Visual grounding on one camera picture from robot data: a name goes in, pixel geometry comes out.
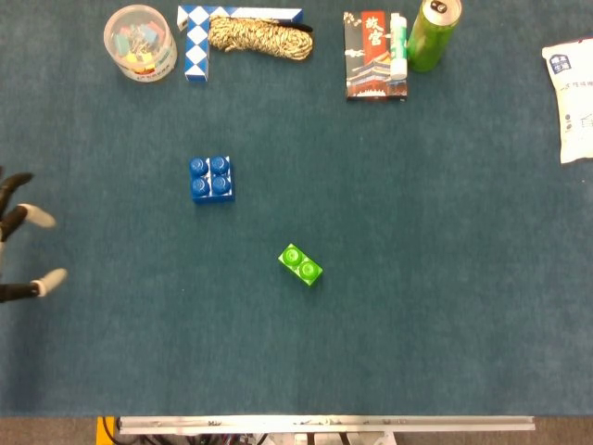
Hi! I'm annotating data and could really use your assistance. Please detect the blue white snake puzzle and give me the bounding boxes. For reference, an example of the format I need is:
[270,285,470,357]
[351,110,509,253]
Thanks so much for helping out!
[177,5,305,83]

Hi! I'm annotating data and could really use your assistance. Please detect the white green glue stick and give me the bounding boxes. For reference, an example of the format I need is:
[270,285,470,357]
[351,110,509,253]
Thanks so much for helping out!
[389,12,409,81]

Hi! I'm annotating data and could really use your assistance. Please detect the aluminium table edge rail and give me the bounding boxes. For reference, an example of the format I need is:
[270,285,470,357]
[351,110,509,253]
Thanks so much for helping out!
[115,415,536,436]

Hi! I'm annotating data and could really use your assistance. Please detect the green drink can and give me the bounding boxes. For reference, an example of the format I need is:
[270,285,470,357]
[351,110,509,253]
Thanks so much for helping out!
[406,0,463,73]

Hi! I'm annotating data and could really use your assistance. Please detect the clear jar of binder clips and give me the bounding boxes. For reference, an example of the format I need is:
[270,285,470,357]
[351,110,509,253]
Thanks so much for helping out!
[103,4,179,83]

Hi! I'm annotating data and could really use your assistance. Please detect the palace print card box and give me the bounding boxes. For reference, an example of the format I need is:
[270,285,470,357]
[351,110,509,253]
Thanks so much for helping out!
[343,10,410,101]

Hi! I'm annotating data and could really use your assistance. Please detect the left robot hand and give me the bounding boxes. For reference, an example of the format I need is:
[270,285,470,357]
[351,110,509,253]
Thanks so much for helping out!
[0,166,69,305]

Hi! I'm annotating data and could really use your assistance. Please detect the green toy brick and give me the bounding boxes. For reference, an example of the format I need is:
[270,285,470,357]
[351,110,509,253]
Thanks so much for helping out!
[277,243,324,287]

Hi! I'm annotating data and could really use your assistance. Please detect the coiled patterned rope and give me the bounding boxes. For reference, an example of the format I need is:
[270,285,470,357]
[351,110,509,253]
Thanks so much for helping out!
[208,16,315,61]

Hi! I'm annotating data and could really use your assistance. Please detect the white snack bag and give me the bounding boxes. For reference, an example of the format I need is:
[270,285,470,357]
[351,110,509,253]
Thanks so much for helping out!
[541,38,593,165]

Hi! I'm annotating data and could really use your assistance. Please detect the yellow frame part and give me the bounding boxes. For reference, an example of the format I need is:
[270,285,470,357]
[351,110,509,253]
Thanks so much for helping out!
[95,415,117,445]

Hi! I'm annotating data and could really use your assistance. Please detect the blue toy brick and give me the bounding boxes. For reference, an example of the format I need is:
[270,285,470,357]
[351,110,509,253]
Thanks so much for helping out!
[188,155,236,205]

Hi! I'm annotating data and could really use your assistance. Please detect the blue felt table mat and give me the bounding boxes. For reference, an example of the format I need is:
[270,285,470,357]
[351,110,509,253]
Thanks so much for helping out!
[0,0,593,418]

